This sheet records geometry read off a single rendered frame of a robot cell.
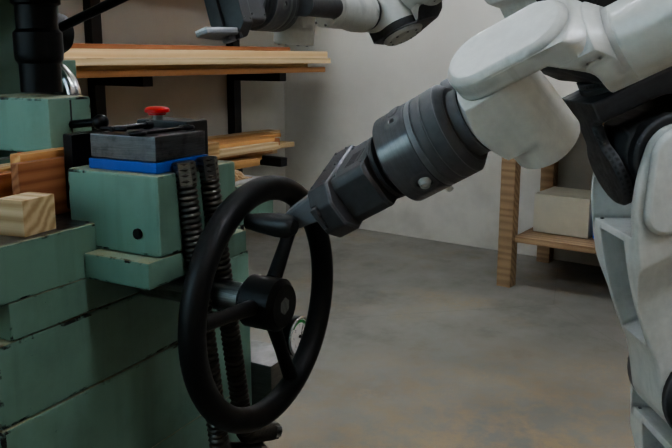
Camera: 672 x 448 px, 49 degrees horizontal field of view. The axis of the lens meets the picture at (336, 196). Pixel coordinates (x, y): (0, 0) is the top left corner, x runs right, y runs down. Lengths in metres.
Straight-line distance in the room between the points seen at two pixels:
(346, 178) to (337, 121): 4.10
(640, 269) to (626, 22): 0.50
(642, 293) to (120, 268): 0.67
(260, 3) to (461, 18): 3.30
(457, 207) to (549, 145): 3.75
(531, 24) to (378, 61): 3.99
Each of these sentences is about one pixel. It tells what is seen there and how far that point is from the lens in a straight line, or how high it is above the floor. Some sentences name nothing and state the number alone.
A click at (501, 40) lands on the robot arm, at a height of 1.10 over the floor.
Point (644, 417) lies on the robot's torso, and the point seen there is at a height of 0.54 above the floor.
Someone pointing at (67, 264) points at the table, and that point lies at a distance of 0.86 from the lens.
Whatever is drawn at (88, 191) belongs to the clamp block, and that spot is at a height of 0.94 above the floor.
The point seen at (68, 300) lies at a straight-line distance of 0.87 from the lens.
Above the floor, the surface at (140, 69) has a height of 1.03.
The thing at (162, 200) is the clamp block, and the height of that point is 0.93.
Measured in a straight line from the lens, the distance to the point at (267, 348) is 1.23.
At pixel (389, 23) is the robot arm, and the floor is 1.14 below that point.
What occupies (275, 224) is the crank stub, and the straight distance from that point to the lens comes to 0.75.
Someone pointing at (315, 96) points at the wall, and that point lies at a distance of 4.88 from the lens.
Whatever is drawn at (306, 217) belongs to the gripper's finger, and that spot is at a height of 0.92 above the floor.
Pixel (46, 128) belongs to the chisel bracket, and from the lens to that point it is 0.98.
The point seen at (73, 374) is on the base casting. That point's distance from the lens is 0.90.
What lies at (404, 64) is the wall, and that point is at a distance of 4.50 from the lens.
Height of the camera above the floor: 1.08
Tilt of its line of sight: 11 degrees down
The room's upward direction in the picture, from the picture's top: straight up
